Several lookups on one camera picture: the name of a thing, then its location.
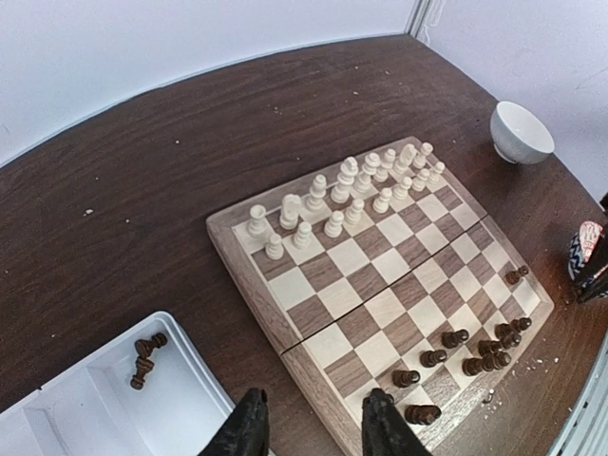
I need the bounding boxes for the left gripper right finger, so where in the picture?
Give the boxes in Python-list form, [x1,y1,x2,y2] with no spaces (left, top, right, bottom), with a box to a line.
[362,388,431,456]

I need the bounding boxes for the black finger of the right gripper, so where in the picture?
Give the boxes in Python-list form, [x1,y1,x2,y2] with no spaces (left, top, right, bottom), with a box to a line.
[574,225,607,303]

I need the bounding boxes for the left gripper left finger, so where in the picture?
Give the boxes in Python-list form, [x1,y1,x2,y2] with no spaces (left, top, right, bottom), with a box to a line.
[199,388,269,456]

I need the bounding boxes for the dark pawn rank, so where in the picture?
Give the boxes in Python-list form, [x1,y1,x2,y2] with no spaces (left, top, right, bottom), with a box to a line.
[391,370,421,389]
[419,350,447,369]

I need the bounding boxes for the dark chess piece board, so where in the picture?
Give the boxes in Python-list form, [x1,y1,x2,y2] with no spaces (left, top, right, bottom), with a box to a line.
[478,340,503,357]
[504,265,529,285]

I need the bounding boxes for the dark chess piece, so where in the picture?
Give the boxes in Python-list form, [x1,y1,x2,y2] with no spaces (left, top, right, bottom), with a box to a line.
[484,351,512,371]
[500,332,522,350]

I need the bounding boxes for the dark pawn file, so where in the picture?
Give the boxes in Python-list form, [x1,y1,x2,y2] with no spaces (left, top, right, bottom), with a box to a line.
[441,329,470,350]
[495,317,532,339]

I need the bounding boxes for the white plastic divided tray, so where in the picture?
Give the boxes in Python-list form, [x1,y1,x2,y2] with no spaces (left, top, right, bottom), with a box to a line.
[1,312,235,455]

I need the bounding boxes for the wooden chess board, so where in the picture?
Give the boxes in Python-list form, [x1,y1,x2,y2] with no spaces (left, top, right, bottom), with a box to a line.
[206,164,554,455]

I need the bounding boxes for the dark chess piece corner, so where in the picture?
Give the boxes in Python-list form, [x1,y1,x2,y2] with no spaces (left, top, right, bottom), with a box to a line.
[404,405,442,426]

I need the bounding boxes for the dark chess pieces upper pile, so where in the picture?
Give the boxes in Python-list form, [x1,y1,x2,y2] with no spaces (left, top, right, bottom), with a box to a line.
[130,332,168,390]

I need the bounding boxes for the white chess pieces group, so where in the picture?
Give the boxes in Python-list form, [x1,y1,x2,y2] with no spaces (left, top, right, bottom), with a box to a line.
[234,142,463,272]

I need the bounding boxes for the red patterned bowl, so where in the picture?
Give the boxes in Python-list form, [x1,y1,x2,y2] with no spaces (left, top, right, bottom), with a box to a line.
[567,220,603,280]

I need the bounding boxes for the white ceramic bowl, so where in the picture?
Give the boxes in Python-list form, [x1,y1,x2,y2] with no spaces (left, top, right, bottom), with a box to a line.
[489,101,555,164]

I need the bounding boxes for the right aluminium corner post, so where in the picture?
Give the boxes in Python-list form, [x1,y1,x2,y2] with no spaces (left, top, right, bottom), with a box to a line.
[404,0,432,38]

